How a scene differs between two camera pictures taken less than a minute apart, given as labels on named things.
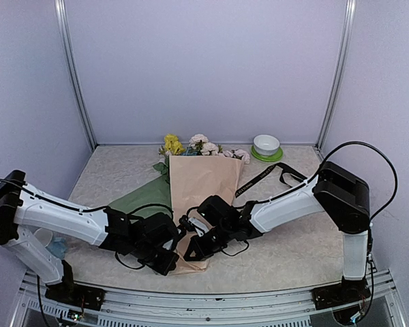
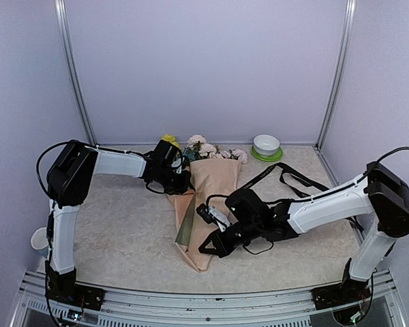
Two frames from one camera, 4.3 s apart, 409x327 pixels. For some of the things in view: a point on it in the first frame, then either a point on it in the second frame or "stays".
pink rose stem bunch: (238, 154) stays
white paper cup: (43, 236) stays
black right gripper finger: (194, 246) -> (222, 247)
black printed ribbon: (289, 176) stays
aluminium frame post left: (60, 9) stays
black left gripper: (167, 266) -> (185, 184)
